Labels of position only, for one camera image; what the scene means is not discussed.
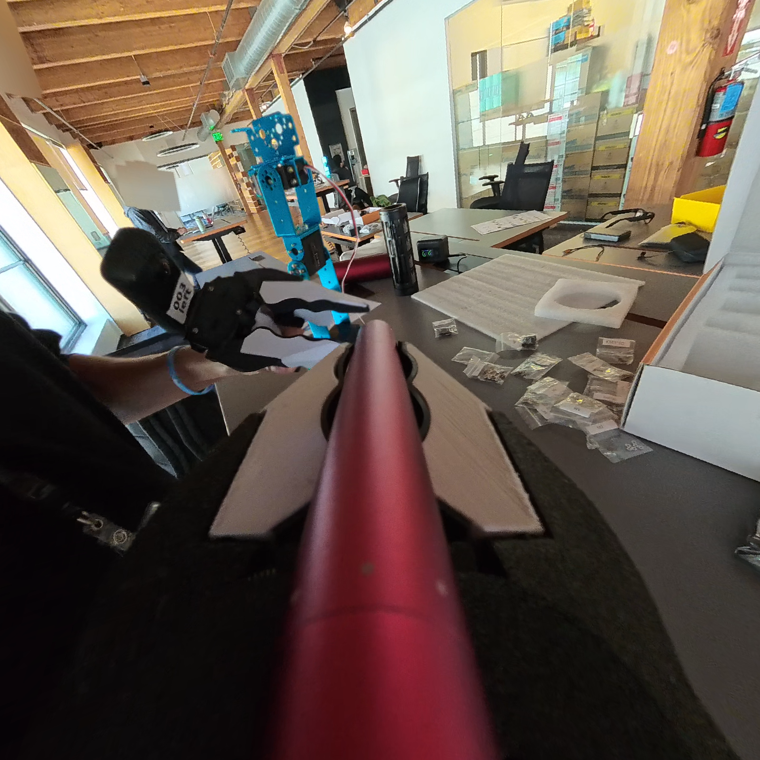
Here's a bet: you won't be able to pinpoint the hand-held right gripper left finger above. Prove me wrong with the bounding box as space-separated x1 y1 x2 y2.
209 344 352 539

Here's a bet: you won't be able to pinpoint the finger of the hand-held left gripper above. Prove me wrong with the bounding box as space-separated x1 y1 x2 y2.
242 322 356 370
257 278 385 315

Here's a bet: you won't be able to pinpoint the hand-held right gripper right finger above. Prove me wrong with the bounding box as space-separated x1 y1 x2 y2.
403 343 545 536

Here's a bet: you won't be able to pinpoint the red white black servo cable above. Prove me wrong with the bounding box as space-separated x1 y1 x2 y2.
304 164 365 293

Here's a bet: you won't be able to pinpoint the red electric screwdriver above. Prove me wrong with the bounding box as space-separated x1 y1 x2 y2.
260 319 501 760

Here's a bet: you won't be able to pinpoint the person's left forearm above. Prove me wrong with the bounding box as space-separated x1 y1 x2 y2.
67 347 239 424

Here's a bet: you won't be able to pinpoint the adjoining grey desk with slots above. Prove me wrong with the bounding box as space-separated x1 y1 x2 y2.
195 251 287 287

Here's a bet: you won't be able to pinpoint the cluttered background desk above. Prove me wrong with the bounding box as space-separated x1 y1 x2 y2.
319 205 426 245

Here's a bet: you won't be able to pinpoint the grey desk with orange edge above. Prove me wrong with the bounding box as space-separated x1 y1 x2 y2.
408 207 570 251

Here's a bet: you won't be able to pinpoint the dark grey desk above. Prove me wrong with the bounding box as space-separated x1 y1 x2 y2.
211 237 760 760

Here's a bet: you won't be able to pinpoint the neighbouring grey desk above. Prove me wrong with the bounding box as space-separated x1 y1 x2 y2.
542 203 714 278

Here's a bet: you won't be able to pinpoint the dark red tube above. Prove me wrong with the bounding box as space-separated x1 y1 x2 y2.
332 254 394 284

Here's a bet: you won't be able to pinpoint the blue wristband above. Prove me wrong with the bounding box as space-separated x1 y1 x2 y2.
166 344 216 397

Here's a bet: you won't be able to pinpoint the black cylindrical bottle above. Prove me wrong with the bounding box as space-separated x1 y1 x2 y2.
378 202 420 297

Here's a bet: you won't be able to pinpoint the group of small parts bags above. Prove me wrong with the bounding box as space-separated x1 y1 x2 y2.
450 336 655 465

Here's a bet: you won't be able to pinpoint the black charger with display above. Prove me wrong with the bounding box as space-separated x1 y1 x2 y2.
415 233 451 266

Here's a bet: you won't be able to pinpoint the white foam sheet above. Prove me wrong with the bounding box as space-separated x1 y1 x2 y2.
410 253 647 343

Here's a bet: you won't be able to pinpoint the white foam piece with hole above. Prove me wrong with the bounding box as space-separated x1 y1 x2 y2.
532 277 638 330

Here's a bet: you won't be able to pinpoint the large grid window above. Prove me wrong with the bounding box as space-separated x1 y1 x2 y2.
0 227 88 352

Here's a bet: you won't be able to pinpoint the loose printed sheet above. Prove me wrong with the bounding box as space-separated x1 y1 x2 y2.
469 209 554 236

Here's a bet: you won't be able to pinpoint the orange and white cardboard box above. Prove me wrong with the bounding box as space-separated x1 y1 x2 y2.
619 95 760 484

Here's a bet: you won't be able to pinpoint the black mesh office chair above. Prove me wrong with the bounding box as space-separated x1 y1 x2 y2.
471 141 557 213

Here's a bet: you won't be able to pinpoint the white foam box insert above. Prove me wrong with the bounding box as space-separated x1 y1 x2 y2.
658 254 760 382

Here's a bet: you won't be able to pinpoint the stacked cardboard boxes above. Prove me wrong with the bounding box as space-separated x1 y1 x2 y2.
545 89 643 222

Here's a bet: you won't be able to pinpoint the black computer mouse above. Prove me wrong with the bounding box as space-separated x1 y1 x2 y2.
667 232 711 264

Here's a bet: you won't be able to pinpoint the yellow plastic bin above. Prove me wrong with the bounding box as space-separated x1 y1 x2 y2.
670 183 729 235

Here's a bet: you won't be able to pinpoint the wooden pillar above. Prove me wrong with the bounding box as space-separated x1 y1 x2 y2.
622 0 738 210

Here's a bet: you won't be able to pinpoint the red fire extinguisher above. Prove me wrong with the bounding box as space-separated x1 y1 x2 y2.
693 67 747 159

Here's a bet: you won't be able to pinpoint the silver ventilation duct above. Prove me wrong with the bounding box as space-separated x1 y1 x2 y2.
221 0 311 91

